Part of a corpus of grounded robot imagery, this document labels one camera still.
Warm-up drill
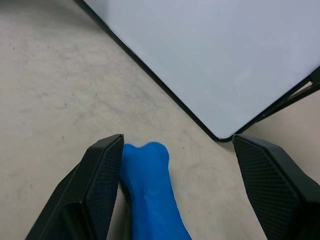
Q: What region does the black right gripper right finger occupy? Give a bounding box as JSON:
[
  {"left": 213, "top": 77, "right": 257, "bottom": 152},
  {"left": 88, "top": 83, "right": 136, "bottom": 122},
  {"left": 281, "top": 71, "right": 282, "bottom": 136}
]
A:
[{"left": 231, "top": 133, "right": 320, "bottom": 240}]

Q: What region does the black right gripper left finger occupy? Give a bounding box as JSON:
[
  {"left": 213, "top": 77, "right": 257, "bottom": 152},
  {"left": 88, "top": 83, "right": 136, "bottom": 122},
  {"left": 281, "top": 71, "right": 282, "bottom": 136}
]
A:
[{"left": 24, "top": 133, "right": 125, "bottom": 240}]

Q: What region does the blue bone-shaped toy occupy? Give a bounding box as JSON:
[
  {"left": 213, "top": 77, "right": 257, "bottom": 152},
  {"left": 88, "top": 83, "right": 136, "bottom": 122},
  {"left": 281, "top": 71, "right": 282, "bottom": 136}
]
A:
[{"left": 118, "top": 141, "right": 193, "bottom": 240}]

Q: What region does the black whiteboard stand leg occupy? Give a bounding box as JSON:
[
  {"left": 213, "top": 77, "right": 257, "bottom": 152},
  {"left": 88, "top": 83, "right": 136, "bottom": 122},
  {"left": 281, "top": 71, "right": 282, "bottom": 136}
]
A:
[{"left": 257, "top": 65, "right": 320, "bottom": 123}]

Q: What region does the black-framed whiteboard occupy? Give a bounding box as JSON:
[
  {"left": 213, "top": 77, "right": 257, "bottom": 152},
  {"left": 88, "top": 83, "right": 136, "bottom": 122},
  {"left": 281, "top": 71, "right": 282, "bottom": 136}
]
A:
[{"left": 73, "top": 0, "right": 320, "bottom": 144}]

